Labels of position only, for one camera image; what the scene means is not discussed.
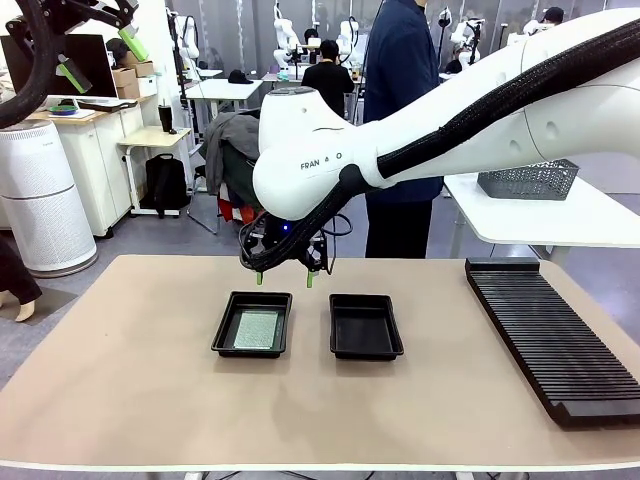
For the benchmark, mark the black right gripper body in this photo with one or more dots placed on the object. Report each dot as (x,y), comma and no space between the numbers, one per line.
(316,255)

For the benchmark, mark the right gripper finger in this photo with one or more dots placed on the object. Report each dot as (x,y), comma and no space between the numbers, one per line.
(259,278)
(310,280)

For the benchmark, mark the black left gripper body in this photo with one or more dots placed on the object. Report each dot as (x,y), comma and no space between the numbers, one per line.
(45,20)

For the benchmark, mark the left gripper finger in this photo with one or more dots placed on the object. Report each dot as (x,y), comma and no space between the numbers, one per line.
(76,79)
(135,45)

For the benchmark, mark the black ESD tray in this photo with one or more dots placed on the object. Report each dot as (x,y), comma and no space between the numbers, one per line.
(222,330)
(364,327)

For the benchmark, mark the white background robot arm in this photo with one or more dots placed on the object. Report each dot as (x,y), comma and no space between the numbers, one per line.
(285,40)
(462,37)
(185,45)
(346,42)

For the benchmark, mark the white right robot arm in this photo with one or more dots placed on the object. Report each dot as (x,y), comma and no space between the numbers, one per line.
(310,150)

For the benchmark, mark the black computer monitor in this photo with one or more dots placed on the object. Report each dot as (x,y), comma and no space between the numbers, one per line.
(90,65)

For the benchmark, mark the black hat on boxes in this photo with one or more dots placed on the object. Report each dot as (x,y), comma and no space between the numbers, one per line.
(115,48)

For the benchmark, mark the cardboard box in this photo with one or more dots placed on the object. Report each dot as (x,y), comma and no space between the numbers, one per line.
(125,84)
(142,69)

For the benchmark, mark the blue bowl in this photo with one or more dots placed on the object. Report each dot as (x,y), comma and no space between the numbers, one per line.
(62,108)

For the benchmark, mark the dark laptop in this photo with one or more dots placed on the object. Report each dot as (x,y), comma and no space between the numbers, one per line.
(107,104)

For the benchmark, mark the small white box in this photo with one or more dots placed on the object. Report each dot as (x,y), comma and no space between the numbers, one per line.
(148,86)

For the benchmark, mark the black tumbler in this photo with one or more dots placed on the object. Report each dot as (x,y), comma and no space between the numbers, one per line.
(165,119)

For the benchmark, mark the white cabinet wooden top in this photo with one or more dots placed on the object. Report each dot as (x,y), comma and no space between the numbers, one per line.
(100,160)

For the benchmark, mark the small rolling wooden table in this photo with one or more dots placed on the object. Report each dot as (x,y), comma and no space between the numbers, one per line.
(155,137)

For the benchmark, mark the white desk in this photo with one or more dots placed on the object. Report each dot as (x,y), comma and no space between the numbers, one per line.
(225,92)

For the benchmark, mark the black baseball cap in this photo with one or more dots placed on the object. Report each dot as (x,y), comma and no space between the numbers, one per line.
(240,77)

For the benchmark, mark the pile of jackets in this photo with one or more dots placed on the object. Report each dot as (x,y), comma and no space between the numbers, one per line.
(235,150)

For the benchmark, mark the black backpack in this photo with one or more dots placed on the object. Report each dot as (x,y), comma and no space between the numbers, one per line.
(165,185)

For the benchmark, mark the grey background workbench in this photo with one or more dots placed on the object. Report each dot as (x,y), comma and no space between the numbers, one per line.
(280,80)

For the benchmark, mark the seated person in black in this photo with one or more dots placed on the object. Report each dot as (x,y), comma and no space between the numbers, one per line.
(330,80)

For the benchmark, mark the grey floor mat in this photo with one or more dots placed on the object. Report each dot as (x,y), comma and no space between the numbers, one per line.
(55,302)

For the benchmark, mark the person in navy jacket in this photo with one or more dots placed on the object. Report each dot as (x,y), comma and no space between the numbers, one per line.
(400,65)

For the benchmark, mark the dark-clothed leg with pale foot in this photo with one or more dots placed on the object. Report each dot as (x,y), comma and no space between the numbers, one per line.
(15,280)

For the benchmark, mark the grey plastic mesh basket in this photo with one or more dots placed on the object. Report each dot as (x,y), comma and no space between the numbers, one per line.
(525,185)

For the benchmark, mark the white side table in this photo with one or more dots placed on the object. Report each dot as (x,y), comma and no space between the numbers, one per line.
(550,220)

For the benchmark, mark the black slotted board rack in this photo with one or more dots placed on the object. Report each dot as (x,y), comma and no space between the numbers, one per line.
(550,340)

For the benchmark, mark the person in cream sweater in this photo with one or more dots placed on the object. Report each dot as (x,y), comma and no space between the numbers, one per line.
(550,17)

